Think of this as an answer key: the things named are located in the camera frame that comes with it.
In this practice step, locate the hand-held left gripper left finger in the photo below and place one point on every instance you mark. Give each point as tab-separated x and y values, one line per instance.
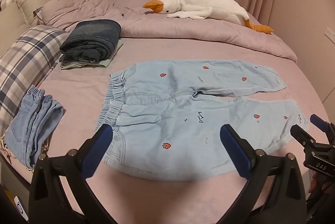
98	150

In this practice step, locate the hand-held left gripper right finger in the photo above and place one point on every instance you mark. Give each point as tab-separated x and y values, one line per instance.
235	150

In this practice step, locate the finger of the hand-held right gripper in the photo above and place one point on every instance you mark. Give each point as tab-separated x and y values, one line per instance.
301	135
318	121

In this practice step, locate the light blue strawberry print pants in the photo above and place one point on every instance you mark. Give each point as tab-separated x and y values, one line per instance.
157	119

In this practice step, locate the person's right hand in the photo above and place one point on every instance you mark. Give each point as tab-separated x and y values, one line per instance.
318	183

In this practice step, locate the bed with pink sheet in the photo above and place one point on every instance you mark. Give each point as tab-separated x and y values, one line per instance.
78	88

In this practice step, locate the folded light blue jeans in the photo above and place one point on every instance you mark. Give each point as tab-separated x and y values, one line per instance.
26	119

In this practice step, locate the folded light green garment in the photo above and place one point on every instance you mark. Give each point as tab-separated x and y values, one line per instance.
104	63

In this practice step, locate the white round device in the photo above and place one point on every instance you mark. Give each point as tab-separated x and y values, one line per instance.
20	208

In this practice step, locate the folded dark denim jeans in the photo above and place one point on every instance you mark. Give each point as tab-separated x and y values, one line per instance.
91	38

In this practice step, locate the blue plaid pillow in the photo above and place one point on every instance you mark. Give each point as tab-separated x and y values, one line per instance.
26	56

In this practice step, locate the pink duvet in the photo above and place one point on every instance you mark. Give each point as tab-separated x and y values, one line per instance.
183	30

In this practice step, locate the white goose plush toy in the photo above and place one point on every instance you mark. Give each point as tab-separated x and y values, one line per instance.
209	4

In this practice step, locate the beige pillow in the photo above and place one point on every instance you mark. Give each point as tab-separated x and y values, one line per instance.
34	4

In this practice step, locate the white wall socket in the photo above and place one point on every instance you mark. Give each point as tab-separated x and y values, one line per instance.
330	32

